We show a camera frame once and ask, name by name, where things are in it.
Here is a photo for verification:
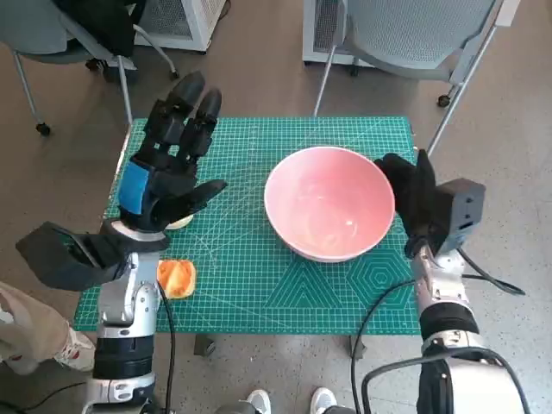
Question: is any right black gloved robot hand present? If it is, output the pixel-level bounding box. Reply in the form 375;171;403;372
373;148;449;259

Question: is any left bare black robot hand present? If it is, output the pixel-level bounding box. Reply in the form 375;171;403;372
116;71;229;232

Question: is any pink bowl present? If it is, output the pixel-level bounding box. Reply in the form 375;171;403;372
263;146;397;263

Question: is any square golden toy bread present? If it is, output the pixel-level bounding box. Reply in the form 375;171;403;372
156;258;198;300

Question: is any green cutting mat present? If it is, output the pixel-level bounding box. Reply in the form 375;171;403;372
72;115;422;336

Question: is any white mesh cabinet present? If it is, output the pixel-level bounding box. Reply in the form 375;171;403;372
133;0;232;53
301;0;364;68

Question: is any grey mesh chair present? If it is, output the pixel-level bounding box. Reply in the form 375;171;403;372
312;0;515;157

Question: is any black jacket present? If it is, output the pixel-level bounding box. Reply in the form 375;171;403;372
53;0;148;57

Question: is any person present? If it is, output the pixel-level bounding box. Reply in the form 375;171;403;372
0;282;97;376

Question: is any grey chair with metal legs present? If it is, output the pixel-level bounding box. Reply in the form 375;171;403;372
0;0;180;136

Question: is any white shoe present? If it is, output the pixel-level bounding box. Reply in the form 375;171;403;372
310;386;338;414
246;387;273;414

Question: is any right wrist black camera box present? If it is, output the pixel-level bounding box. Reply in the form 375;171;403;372
433;178;487;254

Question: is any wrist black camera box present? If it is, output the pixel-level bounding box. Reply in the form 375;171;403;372
433;178;487;254
15;221;131;292

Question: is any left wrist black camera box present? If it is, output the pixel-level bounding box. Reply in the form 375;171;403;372
15;221;131;292

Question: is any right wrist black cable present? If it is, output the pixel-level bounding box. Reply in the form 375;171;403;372
349;248;526;414

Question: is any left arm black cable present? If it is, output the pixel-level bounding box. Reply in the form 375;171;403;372
156;279;177;414

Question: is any grey table leg bracket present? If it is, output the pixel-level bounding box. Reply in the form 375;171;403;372
194;335;216;357
348;335;367;360

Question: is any right shoulder black cable loop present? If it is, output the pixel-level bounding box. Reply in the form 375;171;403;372
361;356;530;414

